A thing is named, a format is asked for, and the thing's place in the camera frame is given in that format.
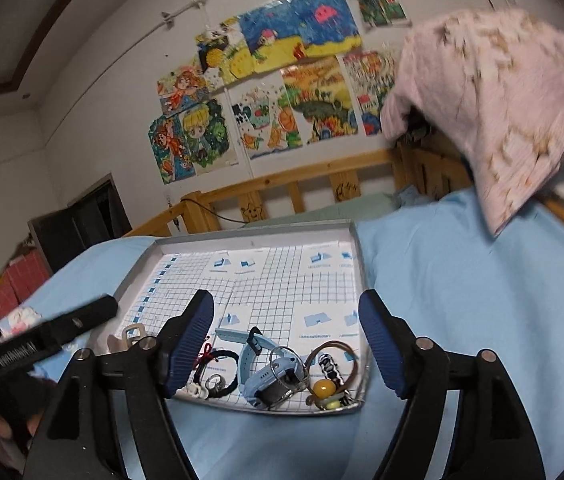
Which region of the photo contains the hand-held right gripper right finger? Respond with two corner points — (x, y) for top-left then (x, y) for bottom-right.
(358, 289), (548, 480)

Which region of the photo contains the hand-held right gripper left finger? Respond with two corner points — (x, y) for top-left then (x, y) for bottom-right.
(22, 289), (215, 480)

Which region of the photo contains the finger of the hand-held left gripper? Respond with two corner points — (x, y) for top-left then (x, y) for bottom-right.
(39, 295), (117, 348)

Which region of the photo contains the red braided bracelet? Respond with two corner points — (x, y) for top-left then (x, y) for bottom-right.
(196, 342), (215, 372)

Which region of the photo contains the black hair tie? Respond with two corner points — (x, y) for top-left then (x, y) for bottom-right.
(196, 349), (241, 397)

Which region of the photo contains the black white keychain strap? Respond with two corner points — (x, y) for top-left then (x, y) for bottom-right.
(312, 352), (355, 411)

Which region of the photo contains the metal key ring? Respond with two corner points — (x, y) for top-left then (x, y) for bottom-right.
(184, 374), (229, 400)

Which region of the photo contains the brown cord yellow bead bracelet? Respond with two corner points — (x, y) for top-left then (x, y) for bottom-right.
(306, 340), (363, 398)

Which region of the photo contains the grey cardboard tray box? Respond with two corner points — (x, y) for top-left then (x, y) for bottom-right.
(104, 219), (375, 417)

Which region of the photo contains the person's left hand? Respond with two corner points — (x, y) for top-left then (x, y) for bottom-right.
(0, 400), (30, 466)

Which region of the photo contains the cream plastic hair clip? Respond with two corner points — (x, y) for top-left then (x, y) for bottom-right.
(106, 324), (149, 356)

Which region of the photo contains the stack of red boxes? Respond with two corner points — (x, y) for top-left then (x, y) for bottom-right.
(0, 249), (52, 318)

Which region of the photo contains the light blue watch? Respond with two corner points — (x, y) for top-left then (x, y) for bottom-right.
(216, 327), (309, 407)

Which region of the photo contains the light blue printed blanket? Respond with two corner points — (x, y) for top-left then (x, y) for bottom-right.
(0, 187), (564, 480)

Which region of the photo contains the dark doorway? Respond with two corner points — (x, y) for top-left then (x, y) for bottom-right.
(66, 174), (133, 240)

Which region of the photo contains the green bedding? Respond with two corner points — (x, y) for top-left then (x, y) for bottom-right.
(239, 192), (403, 231)

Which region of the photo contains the pink patterned garment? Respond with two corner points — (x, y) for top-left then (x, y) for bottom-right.
(379, 7), (564, 238)

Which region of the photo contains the black cable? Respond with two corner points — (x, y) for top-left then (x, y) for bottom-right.
(179, 197), (245, 223)

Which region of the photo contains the wooden bed frame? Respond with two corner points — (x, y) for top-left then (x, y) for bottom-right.
(122, 142), (564, 261)

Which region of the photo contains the cartoon characters wall poster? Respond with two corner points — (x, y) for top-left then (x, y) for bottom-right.
(148, 99), (239, 185)

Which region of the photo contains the orange fish wall poster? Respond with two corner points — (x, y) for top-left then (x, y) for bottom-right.
(231, 72), (309, 161)

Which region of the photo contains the orange hair girl wall poster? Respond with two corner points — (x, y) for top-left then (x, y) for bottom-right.
(157, 62), (209, 113)

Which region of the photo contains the orange landscape wall poster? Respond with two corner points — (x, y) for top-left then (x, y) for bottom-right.
(281, 56), (359, 147)

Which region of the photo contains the red white patterned wall poster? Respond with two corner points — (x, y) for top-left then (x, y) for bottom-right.
(341, 51), (399, 137)

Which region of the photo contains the black yellow wall poster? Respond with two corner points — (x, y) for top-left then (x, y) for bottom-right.
(196, 16), (255, 86)

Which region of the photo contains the blue yellow wall poster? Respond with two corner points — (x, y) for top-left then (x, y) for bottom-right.
(238, 0), (363, 75)

